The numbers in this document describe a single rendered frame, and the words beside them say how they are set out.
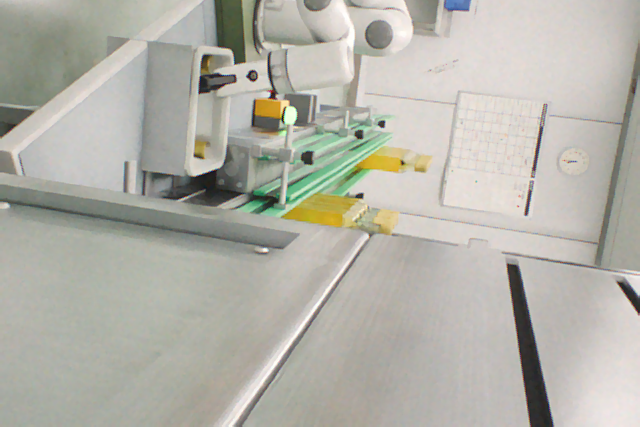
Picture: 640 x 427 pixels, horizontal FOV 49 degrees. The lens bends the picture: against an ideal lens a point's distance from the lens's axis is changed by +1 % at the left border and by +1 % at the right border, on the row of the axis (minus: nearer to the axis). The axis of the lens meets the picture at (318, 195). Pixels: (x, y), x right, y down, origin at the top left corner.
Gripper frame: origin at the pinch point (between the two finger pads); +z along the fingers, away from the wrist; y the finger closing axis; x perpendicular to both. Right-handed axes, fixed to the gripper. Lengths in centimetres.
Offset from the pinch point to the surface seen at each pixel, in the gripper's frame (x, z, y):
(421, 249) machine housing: -14, -45, -75
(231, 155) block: -14.2, -0.5, 10.7
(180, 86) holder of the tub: 0.0, -0.7, -7.9
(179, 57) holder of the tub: 4.7, -1.4, -7.8
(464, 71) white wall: -12, -30, 610
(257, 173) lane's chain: -19.2, -2.6, 18.1
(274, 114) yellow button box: -9, 2, 51
